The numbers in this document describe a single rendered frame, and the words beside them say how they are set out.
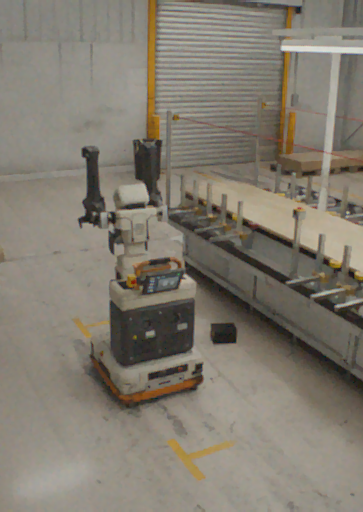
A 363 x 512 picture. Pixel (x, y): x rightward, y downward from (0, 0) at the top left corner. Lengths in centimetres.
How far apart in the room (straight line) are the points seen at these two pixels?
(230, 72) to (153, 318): 887
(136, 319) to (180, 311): 32
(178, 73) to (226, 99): 125
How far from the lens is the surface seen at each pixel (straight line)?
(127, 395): 381
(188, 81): 1157
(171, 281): 360
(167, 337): 382
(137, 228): 382
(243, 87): 1226
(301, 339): 469
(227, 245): 486
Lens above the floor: 225
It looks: 20 degrees down
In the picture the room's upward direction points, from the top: 1 degrees clockwise
